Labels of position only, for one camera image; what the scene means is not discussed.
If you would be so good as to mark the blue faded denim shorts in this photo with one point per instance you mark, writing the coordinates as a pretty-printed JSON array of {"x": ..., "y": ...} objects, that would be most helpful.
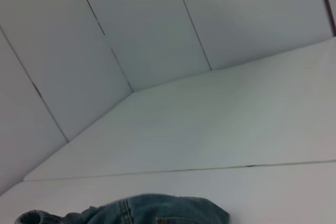
[{"x": 157, "y": 211}]

